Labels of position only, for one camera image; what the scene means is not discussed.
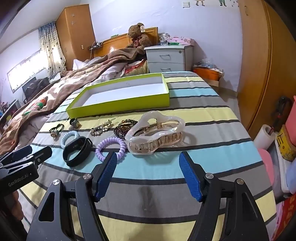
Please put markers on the cartoon wall stickers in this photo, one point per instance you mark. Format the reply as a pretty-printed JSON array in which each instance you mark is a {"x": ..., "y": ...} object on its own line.
[{"x": 219, "y": 2}]

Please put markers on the wooden headboard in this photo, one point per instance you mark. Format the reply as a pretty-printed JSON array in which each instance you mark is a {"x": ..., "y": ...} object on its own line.
[{"x": 115, "y": 41}]

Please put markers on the yellow patterned pillow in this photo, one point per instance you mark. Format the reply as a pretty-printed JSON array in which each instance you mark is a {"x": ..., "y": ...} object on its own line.
[{"x": 136, "y": 68}]

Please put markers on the orange storage box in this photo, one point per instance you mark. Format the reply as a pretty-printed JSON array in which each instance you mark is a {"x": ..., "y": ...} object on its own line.
[{"x": 205, "y": 73}]

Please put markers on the patterned curtain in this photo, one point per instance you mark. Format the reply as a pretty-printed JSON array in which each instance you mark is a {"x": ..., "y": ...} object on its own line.
[{"x": 52, "y": 51}]

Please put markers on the brown teddy bear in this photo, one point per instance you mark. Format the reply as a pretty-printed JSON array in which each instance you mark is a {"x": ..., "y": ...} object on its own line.
[{"x": 138, "y": 34}]

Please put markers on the person's left hand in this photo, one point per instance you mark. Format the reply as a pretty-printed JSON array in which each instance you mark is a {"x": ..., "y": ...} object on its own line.
[{"x": 17, "y": 204}]

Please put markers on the window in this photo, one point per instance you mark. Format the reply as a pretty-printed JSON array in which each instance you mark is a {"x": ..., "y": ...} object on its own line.
[{"x": 25, "y": 69}]

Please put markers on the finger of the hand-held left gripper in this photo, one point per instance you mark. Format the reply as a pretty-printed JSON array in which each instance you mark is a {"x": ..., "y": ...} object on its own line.
[
  {"x": 18, "y": 153},
  {"x": 39, "y": 155}
]

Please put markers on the yellow printed bag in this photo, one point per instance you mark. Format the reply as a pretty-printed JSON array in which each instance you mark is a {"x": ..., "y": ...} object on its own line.
[{"x": 285, "y": 146}]

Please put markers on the tall wooden wardrobe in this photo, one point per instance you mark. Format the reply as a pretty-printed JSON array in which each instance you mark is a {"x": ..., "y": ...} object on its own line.
[{"x": 78, "y": 27}]

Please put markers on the red green striped cushion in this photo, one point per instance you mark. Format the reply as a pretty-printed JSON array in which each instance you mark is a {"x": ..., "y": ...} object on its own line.
[{"x": 37, "y": 104}]

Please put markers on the dark bundled object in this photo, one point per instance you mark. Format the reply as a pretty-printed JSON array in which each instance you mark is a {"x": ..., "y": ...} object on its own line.
[{"x": 281, "y": 109}]

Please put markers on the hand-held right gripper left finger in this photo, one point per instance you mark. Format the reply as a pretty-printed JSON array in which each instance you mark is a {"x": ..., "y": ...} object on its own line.
[{"x": 106, "y": 176}]

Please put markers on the small bottles on nightstand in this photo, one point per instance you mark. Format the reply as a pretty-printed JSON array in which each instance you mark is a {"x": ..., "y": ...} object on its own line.
[{"x": 164, "y": 39}]

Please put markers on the power strip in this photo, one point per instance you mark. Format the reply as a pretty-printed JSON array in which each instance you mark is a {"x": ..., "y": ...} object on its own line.
[{"x": 96, "y": 45}]

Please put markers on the pink floral box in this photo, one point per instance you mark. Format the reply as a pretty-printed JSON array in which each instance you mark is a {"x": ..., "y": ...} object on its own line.
[{"x": 185, "y": 41}]

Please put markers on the wooden sliding wardrobe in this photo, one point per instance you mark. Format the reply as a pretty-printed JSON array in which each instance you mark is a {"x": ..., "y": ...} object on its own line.
[{"x": 256, "y": 58}]

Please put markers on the black fitness band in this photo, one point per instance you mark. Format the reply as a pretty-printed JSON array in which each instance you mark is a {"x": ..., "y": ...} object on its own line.
[{"x": 79, "y": 141}]

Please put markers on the rhinestone hair clip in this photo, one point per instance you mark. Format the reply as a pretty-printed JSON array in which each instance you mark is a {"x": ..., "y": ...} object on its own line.
[{"x": 99, "y": 129}]

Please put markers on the brown plush blanket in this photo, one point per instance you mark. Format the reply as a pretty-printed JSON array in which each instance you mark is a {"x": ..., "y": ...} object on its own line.
[{"x": 69, "y": 78}]

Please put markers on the grey drawer nightstand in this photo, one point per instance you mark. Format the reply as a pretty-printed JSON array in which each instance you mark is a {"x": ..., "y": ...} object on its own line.
[{"x": 166, "y": 58}]

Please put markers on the pink plastic bin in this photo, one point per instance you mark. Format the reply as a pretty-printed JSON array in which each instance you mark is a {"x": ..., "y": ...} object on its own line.
[{"x": 291, "y": 118}]

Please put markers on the white wall switch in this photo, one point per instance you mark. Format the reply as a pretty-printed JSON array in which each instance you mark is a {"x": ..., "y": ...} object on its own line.
[{"x": 186, "y": 4}]

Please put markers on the dark chair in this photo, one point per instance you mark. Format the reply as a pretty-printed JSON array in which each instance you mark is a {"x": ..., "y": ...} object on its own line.
[{"x": 34, "y": 88}]

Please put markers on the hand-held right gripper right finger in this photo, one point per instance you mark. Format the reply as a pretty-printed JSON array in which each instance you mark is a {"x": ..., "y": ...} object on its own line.
[{"x": 189, "y": 176}]

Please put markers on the green shallow cardboard box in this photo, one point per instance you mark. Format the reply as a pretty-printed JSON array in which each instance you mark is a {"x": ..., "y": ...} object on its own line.
[{"x": 115, "y": 106}]

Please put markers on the white paper roll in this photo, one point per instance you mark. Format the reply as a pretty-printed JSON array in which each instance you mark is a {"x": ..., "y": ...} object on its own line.
[{"x": 262, "y": 136}]

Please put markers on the large clear hair claw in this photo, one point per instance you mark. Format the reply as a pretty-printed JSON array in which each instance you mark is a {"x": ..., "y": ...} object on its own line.
[{"x": 143, "y": 136}]

